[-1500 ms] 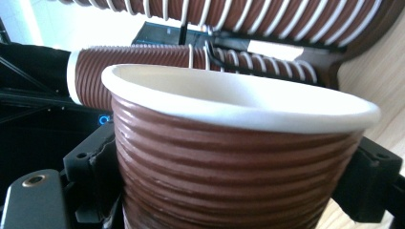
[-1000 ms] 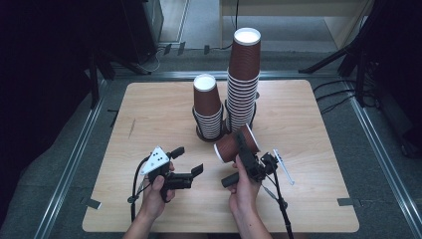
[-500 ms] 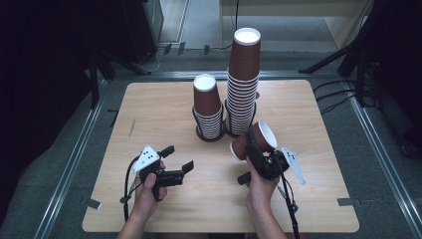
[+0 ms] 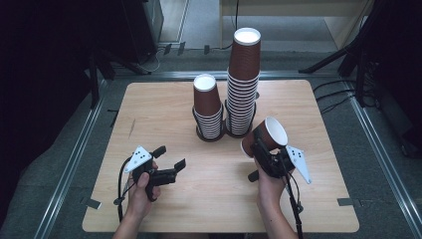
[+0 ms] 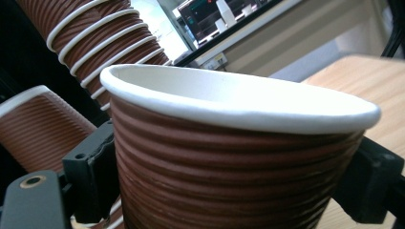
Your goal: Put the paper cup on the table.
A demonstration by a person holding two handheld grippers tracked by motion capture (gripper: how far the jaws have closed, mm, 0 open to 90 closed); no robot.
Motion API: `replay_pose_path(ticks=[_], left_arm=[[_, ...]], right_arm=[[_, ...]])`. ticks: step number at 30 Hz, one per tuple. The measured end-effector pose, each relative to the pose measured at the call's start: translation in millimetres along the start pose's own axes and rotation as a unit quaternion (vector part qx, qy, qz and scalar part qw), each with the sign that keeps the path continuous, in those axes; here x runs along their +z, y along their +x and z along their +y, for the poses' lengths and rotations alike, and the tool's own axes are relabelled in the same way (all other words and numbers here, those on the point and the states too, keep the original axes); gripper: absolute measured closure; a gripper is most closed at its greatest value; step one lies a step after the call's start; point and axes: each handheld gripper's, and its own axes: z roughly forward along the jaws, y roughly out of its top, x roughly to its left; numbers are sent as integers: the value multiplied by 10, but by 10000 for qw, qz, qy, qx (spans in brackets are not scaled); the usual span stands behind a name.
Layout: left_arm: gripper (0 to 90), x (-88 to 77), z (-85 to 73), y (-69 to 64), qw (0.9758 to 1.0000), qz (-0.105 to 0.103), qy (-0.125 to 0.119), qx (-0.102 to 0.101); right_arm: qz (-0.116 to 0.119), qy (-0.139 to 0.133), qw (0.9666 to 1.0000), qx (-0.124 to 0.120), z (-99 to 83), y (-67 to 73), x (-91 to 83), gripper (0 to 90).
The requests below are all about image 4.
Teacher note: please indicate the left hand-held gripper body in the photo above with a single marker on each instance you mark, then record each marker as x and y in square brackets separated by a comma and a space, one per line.
[139, 159]

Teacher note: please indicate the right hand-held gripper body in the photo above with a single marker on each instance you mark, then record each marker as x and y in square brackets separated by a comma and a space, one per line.
[298, 159]

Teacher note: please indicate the brown paper cup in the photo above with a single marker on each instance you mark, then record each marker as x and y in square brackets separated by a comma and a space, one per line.
[262, 130]

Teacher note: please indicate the tall stack of brown cups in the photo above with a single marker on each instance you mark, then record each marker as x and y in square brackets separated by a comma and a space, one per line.
[244, 59]

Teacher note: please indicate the person's left hand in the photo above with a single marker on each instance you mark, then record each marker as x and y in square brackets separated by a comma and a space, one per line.
[137, 199]

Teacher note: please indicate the person's right hand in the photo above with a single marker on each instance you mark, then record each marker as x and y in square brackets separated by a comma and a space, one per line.
[273, 191]

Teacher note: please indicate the grey tape piece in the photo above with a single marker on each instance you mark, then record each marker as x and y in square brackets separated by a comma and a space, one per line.
[346, 201]
[92, 203]

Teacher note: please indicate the short stack of brown cups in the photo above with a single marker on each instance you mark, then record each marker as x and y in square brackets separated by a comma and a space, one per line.
[206, 99]

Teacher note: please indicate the black metal stand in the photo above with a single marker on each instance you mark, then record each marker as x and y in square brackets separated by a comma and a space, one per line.
[94, 79]

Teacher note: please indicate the black tripod stand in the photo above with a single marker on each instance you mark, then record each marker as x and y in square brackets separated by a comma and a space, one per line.
[351, 46]

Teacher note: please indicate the dark curtain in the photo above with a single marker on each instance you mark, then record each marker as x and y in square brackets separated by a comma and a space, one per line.
[40, 83]

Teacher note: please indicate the black computer tower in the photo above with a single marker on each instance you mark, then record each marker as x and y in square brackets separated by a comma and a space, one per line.
[142, 26]

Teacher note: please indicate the light wooden furniture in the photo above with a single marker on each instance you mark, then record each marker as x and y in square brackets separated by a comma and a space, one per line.
[298, 7]

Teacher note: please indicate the aluminium floor rail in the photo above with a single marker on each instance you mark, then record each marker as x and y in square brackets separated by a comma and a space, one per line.
[381, 156]
[71, 166]
[166, 75]

